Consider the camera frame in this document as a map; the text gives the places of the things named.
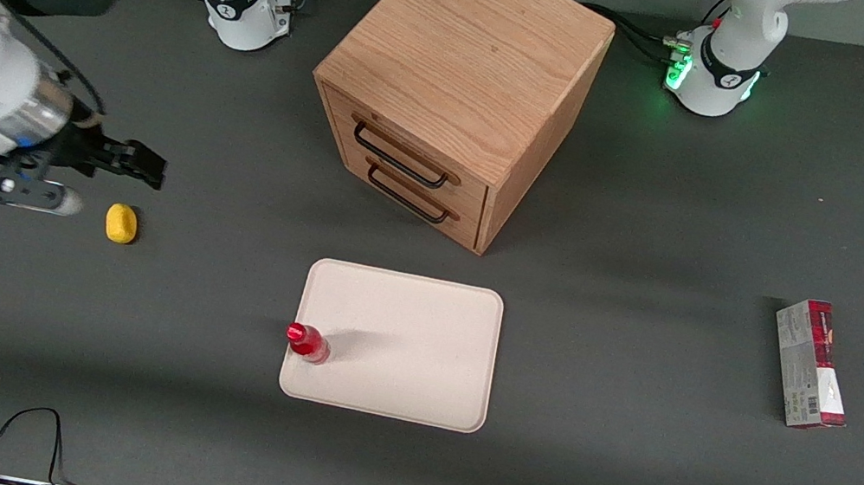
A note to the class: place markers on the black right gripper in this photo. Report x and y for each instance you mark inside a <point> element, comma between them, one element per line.
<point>81,146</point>

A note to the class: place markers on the red coke bottle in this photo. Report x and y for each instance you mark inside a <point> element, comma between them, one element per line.
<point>310,343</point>

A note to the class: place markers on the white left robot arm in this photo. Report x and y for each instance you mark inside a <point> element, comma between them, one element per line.
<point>738,39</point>

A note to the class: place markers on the cream plastic tray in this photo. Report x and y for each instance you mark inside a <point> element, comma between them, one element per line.
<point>415,345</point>

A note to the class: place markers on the yellow lemon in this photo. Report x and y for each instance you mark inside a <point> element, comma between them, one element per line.
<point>121,224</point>

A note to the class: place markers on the grey and red carton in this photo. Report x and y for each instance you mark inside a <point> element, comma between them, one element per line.
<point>810,367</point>

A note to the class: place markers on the wooden drawer front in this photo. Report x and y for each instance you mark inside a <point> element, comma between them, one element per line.
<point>348,116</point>
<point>459,228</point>

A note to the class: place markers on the wooden drawer cabinet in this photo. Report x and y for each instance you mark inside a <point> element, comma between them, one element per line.
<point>465,46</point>

